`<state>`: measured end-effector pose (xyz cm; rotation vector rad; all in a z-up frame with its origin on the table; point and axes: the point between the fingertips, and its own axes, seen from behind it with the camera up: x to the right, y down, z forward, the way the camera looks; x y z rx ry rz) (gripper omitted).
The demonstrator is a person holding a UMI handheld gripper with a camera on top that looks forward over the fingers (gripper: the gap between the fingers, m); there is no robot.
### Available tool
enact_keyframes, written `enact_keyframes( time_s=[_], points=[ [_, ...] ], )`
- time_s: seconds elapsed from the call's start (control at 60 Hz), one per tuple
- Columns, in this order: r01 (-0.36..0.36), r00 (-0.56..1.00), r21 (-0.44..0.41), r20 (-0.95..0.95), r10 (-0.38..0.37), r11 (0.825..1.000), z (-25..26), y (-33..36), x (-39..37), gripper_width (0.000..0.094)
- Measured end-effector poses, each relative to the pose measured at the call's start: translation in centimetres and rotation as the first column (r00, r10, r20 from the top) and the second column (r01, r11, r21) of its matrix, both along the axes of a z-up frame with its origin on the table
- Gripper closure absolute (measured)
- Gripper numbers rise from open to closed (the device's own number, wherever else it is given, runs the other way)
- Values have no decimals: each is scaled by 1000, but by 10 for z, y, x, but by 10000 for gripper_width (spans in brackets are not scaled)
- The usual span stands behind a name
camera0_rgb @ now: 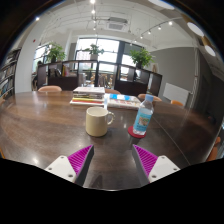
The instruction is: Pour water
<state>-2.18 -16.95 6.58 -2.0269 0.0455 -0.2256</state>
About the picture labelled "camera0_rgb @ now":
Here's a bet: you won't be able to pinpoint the flat round red coaster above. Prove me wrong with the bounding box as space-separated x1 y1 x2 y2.
127 125 148 139

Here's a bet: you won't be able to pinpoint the person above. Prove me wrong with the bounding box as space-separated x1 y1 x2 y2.
32 60 44 91

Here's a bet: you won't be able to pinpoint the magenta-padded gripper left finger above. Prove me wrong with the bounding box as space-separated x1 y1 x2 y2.
44 144 95 187

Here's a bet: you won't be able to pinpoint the ceiling lights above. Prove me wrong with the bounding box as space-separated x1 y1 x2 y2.
34 0 217 58

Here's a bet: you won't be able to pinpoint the white ceiling air conditioner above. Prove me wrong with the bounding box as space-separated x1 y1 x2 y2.
106 20 128 32

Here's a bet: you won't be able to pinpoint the flat blue-covered book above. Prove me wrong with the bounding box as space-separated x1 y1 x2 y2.
103 93 143 111

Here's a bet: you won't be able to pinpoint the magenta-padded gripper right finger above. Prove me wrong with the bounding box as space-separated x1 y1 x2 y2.
131 143 181 187

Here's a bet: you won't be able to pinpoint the tall dark bookshelf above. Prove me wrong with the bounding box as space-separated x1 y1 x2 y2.
0 47 22 101

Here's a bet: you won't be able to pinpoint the cream ceramic mug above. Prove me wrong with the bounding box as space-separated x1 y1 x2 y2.
85 106 116 138

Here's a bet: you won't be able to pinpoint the stack of books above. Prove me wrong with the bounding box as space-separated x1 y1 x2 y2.
69 86 106 107

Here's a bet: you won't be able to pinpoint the small white-potted plant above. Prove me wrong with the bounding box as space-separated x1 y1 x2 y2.
84 44 105 61

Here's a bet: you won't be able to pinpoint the white wall board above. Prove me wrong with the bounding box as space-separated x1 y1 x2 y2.
162 82 194 107

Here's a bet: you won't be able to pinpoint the bushy potted plant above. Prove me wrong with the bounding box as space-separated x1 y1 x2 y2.
44 43 67 64

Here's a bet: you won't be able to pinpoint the dark-potted leafy plant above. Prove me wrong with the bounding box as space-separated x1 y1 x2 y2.
129 47 155 70

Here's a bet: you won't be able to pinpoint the clear blue-capped water bottle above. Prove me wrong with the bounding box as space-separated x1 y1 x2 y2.
132 94 155 136

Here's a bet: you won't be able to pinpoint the low dark shelf unit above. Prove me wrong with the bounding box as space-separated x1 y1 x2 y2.
36 59 163 98

